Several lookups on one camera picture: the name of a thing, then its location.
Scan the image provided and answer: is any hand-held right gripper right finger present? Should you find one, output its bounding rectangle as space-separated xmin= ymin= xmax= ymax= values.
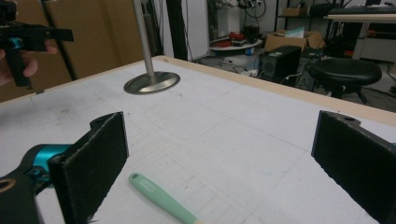
xmin=311 ymin=110 xmax=396 ymax=224

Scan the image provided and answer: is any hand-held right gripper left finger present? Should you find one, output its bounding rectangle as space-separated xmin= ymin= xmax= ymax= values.
xmin=47 ymin=111 xmax=130 ymax=224

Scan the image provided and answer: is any green spatula handle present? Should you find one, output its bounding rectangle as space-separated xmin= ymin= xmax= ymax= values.
xmin=128 ymin=172 xmax=206 ymax=224

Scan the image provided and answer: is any black stand leg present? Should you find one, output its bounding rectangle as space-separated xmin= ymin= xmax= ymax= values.
xmin=40 ymin=0 xmax=78 ymax=82

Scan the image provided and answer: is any brown cardboard panel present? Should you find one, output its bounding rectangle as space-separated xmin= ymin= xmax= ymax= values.
xmin=0 ymin=0 xmax=145 ymax=104

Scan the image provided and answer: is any black round stool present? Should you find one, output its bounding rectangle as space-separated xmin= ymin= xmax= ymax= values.
xmin=307 ymin=58 xmax=384 ymax=105

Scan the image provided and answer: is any metal stand with round base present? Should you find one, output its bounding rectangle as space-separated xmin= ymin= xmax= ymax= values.
xmin=123 ymin=0 xmax=181 ymax=95

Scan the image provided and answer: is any black curtain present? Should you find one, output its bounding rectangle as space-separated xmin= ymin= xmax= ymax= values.
xmin=165 ymin=0 xmax=190 ymax=62

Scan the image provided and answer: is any black computer tower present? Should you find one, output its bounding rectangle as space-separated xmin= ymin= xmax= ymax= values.
xmin=258 ymin=45 xmax=303 ymax=88

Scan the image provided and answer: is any open cardboard box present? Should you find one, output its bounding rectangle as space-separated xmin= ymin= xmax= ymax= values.
xmin=263 ymin=28 xmax=327 ymax=53

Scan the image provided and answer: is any light wooden desk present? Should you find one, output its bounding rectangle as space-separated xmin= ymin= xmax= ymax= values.
xmin=322 ymin=13 xmax=396 ymax=61

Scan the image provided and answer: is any black keyboard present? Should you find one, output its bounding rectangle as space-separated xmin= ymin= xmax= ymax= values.
xmin=328 ymin=5 xmax=396 ymax=16

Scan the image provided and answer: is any small cardboard box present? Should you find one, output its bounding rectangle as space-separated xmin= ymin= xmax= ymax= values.
xmin=282 ymin=7 xmax=309 ymax=18

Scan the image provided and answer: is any white round low table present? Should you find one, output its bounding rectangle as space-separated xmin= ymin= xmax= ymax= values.
xmin=208 ymin=38 xmax=264 ymax=52

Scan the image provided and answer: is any black metal shelf rack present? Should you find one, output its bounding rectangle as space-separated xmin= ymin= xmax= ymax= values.
xmin=274 ymin=0 xmax=312 ymax=33

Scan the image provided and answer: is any red tool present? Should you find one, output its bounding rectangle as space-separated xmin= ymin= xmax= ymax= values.
xmin=228 ymin=31 xmax=248 ymax=42

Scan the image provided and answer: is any black hanging cable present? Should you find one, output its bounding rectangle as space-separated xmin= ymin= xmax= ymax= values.
xmin=244 ymin=0 xmax=268 ymax=19

